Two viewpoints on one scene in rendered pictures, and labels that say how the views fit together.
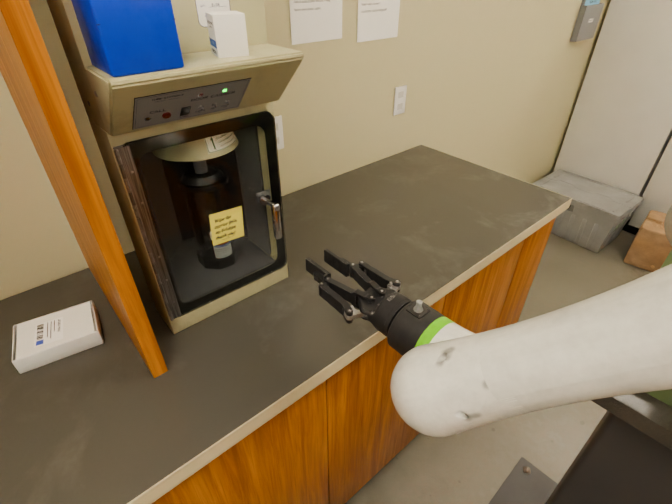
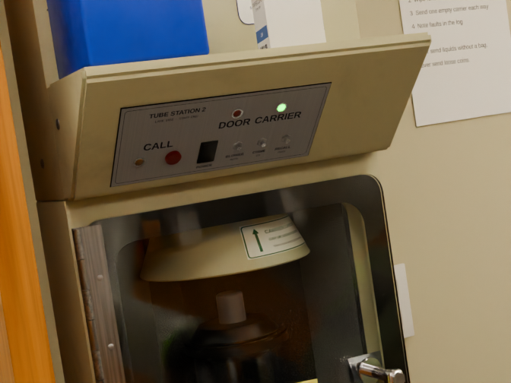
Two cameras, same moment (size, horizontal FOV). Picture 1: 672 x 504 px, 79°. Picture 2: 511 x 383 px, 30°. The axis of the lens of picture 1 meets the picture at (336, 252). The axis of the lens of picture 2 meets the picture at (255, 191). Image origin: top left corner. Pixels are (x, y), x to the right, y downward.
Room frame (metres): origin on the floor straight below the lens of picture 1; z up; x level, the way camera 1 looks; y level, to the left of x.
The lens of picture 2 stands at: (-0.10, 0.00, 1.44)
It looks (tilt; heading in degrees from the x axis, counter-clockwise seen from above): 3 degrees down; 15
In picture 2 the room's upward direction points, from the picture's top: 8 degrees counter-clockwise
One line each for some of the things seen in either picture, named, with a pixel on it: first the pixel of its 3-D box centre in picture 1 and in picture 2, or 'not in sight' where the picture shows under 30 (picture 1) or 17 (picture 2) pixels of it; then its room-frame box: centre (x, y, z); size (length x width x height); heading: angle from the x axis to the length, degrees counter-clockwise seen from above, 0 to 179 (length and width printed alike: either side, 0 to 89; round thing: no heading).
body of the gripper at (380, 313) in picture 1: (383, 307); not in sight; (0.52, -0.08, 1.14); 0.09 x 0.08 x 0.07; 41
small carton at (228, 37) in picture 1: (227, 34); (287, 18); (0.74, 0.18, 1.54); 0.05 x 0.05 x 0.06; 26
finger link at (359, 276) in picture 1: (366, 283); not in sight; (0.59, -0.06, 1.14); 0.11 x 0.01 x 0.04; 28
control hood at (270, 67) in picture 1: (208, 91); (251, 115); (0.70, 0.21, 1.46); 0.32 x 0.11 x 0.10; 131
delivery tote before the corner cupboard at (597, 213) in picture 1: (578, 210); not in sight; (2.57, -1.76, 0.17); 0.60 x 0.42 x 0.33; 39
